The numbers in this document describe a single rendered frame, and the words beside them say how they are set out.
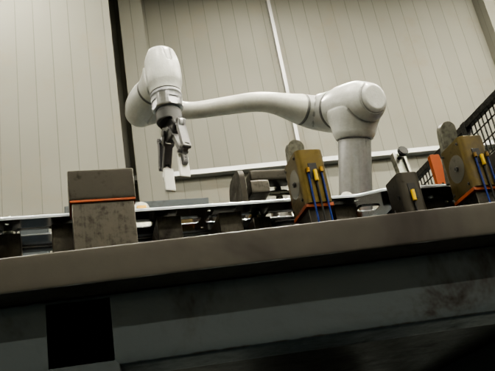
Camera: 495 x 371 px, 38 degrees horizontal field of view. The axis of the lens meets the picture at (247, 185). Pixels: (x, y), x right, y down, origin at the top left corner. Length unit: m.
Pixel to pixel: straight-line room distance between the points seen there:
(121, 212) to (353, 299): 0.61
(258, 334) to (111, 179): 0.63
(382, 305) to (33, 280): 0.38
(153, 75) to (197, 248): 1.33
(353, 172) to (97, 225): 1.02
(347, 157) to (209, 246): 1.40
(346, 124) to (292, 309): 1.38
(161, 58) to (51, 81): 6.32
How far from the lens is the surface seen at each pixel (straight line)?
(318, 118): 2.26
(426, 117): 9.77
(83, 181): 1.34
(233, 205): 1.51
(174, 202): 1.86
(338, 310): 0.82
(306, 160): 1.42
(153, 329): 0.79
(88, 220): 1.32
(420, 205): 1.49
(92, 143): 7.92
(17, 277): 0.78
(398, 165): 1.95
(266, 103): 2.22
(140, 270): 0.77
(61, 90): 8.29
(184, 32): 9.84
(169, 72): 2.06
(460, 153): 1.55
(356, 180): 2.13
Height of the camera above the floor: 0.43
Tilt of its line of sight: 23 degrees up
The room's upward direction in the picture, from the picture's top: 10 degrees counter-clockwise
